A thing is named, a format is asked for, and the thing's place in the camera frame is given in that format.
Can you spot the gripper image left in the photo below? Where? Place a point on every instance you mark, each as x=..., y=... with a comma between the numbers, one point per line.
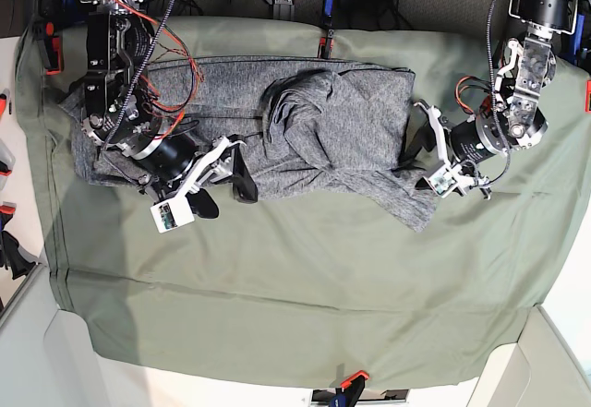
x=174, y=163

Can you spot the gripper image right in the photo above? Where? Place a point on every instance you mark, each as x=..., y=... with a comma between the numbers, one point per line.
x=463, y=146

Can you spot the grey heathered T-shirt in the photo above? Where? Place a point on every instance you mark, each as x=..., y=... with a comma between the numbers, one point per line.
x=308, y=124

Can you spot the green table cloth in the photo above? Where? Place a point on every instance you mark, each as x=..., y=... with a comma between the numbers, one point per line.
x=298, y=292

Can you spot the blue orange clamp top centre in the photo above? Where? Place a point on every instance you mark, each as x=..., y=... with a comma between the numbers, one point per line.
x=325, y=46

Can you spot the orange clamp right edge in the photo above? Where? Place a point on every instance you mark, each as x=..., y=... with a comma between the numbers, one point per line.
x=588, y=97

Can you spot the blue clamp top right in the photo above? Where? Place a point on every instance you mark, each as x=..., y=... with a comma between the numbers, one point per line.
x=579, y=44

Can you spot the orange black tools left floor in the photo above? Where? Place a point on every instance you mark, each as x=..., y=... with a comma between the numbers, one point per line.
x=11, y=258

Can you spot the orange black clamp far left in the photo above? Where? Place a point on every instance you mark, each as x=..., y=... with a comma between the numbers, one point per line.
x=49, y=45

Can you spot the orange blue clamp bottom centre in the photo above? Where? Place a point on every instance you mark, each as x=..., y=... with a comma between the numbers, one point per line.
x=350, y=390

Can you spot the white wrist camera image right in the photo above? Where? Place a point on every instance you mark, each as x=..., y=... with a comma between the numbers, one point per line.
x=441, y=180

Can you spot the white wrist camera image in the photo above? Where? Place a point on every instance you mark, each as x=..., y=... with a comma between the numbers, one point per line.
x=172, y=213
x=441, y=180

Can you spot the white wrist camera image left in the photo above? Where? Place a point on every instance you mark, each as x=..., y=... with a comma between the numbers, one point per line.
x=172, y=213

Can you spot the red handled tool left edge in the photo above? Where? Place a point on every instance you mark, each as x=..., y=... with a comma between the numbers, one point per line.
x=4, y=101

